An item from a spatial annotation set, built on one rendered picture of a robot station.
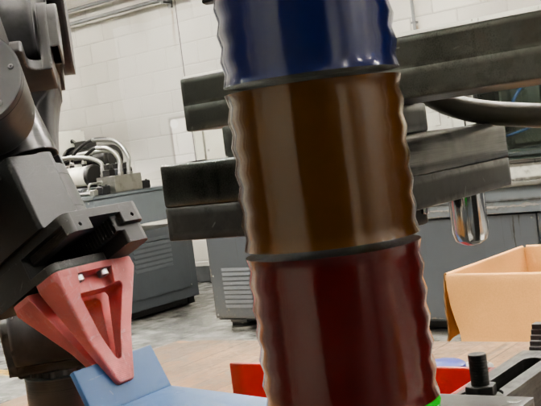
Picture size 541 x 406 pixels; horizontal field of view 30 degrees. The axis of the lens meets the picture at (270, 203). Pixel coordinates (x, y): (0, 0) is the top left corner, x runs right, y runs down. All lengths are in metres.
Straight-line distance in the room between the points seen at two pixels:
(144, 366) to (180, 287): 7.27
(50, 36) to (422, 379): 0.52
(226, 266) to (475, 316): 3.79
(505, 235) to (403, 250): 5.24
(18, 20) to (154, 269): 7.06
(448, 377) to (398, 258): 0.59
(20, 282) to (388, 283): 0.46
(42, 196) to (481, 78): 0.31
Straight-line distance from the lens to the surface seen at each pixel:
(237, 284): 6.51
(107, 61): 10.06
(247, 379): 0.90
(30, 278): 0.64
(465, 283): 2.92
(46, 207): 0.63
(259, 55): 0.20
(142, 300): 7.66
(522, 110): 0.55
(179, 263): 7.93
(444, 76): 0.43
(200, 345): 1.33
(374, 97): 0.20
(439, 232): 5.62
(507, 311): 2.88
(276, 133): 0.20
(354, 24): 0.20
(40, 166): 0.65
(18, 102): 0.60
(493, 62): 0.43
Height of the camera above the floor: 1.14
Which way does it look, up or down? 3 degrees down
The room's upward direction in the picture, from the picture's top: 7 degrees counter-clockwise
